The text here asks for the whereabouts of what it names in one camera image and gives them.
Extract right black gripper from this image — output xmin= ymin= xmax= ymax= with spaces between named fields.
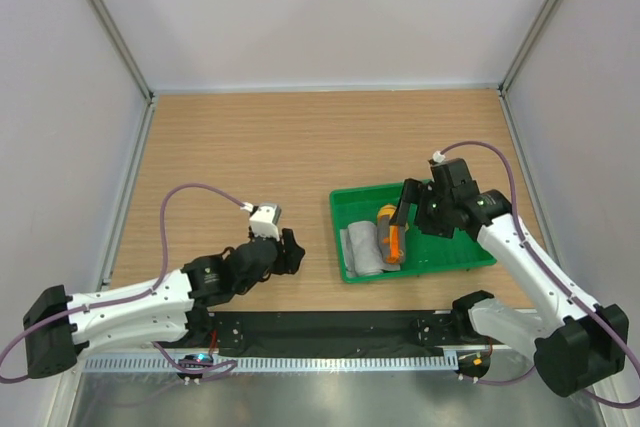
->
xmin=390 ymin=178 xmax=454 ymax=239

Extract grey orange happy towel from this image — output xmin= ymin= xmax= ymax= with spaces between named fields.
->
xmin=376 ymin=204 xmax=408 ymax=267

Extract grey panda towel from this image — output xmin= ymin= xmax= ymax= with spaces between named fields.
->
xmin=340 ymin=221 xmax=401 ymax=279

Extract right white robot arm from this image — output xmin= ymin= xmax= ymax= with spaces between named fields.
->
xmin=390 ymin=158 xmax=632 ymax=397

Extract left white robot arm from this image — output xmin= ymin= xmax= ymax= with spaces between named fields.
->
xmin=23 ymin=229 xmax=305 ymax=379

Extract green plastic tray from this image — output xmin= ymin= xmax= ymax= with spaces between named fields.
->
xmin=329 ymin=183 xmax=496 ymax=284

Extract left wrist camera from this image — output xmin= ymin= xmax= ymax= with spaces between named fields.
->
xmin=249 ymin=203 xmax=281 ymax=241

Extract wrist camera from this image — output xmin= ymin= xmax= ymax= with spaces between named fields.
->
xmin=249 ymin=203 xmax=281 ymax=241
xmin=429 ymin=151 xmax=447 ymax=166

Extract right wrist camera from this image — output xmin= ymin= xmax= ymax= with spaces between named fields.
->
xmin=429 ymin=151 xmax=447 ymax=166

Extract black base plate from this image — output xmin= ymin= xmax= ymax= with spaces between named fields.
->
xmin=152 ymin=310 xmax=511 ymax=360

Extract slotted cable duct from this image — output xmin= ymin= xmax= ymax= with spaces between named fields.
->
xmin=83 ymin=351 xmax=458 ymax=373

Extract front aluminium rail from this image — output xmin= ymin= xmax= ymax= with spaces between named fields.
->
xmin=59 ymin=307 xmax=609 ymax=354

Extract right aluminium frame post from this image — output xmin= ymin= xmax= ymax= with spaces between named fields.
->
xmin=498 ymin=0 xmax=563 ymax=98

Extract aluminium frame post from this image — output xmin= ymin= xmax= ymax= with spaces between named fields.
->
xmin=86 ymin=0 xmax=154 ymax=104
xmin=498 ymin=0 xmax=563 ymax=98

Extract left aluminium frame post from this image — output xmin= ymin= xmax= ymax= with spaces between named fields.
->
xmin=86 ymin=0 xmax=154 ymax=104

